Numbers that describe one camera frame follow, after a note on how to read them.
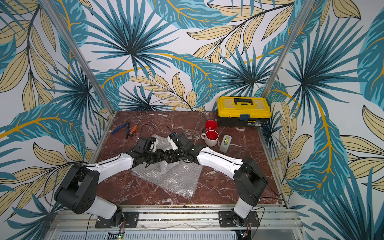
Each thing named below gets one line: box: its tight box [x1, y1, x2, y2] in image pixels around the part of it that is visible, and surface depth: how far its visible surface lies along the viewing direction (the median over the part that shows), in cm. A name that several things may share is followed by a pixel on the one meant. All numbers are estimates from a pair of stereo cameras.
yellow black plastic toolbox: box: [216, 96, 272, 127], surface depth 103 cm
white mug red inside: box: [201, 130, 219, 147], surface depth 100 cm
